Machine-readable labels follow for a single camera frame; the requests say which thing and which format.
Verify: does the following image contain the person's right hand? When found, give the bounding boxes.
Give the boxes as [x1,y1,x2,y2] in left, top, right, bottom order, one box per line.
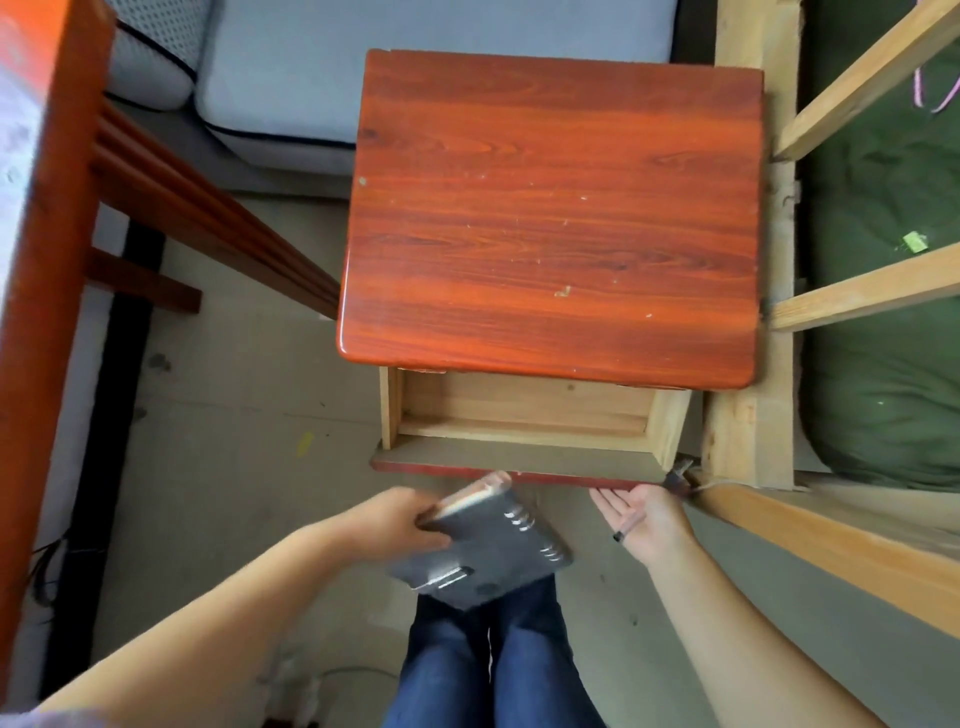
[589,483,700,569]

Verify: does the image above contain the person's left hand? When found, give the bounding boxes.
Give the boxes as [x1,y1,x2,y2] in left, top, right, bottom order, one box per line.
[336,486,453,565]

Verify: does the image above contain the person's left forearm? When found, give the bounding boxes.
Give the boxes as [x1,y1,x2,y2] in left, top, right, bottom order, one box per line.
[33,510,399,728]

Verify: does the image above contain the person's right forearm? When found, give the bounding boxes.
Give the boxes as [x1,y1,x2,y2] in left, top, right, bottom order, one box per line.
[636,528,890,728]

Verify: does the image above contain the pale wooden drawer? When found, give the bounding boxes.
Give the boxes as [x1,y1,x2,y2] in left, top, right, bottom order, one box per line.
[370,365,696,490]

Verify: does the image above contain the blue jeans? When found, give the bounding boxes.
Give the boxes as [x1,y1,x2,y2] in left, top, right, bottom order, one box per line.
[382,573,606,728]

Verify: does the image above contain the red wooden nightstand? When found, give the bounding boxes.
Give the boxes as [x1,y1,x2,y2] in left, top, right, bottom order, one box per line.
[336,48,768,392]

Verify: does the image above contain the green quilt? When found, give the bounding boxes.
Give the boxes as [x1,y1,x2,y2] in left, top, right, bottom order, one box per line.
[796,0,960,494]

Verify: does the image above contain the light blue mattress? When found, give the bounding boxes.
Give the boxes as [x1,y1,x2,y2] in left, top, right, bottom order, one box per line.
[193,0,681,178]

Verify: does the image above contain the grey mesh cushion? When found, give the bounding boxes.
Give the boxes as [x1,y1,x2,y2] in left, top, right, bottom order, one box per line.
[105,0,219,115]

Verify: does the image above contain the white patterned sheet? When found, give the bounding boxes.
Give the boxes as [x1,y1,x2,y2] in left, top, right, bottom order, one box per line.
[0,13,63,252]

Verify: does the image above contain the pale wooden bed frame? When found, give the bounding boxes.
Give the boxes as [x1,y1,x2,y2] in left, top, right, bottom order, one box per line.
[688,0,960,640]

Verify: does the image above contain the black cables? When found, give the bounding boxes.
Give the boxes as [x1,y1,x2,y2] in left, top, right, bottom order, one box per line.
[28,525,100,610]

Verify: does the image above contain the red wooden bed frame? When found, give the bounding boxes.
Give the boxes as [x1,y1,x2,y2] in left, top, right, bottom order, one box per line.
[0,0,343,672]

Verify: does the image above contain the pink cord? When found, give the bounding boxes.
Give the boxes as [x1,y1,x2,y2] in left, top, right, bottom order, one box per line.
[912,63,960,116]

